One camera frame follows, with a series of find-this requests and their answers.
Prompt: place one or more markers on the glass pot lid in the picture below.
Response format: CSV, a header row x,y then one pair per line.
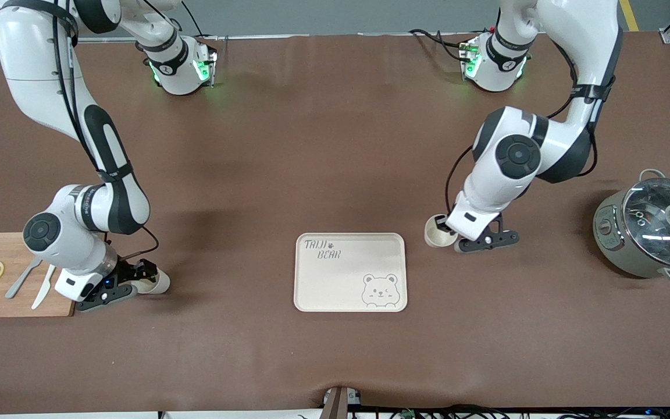
x,y
655,221

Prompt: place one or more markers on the white IKEA cup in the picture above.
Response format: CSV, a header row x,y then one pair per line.
x,y
435,238
160,282

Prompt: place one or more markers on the white plastic knife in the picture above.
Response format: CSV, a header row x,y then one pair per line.
x,y
44,288

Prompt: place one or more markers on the wooden cutting board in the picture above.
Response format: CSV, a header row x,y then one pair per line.
x,y
3,250

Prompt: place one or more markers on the camera mount post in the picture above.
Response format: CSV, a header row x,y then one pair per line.
x,y
338,402

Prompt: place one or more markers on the grey plastic knife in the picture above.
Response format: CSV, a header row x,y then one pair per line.
x,y
21,279

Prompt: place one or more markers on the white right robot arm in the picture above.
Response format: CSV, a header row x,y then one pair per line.
x,y
38,58

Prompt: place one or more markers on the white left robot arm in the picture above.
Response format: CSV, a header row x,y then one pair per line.
x,y
585,35

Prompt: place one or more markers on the cream bear print tray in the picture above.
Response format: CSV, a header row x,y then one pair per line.
x,y
341,279

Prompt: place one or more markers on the brown table mat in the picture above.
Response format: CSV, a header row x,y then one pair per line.
x,y
312,145

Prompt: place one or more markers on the grey-green cooking pot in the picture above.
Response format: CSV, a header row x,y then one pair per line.
x,y
614,244

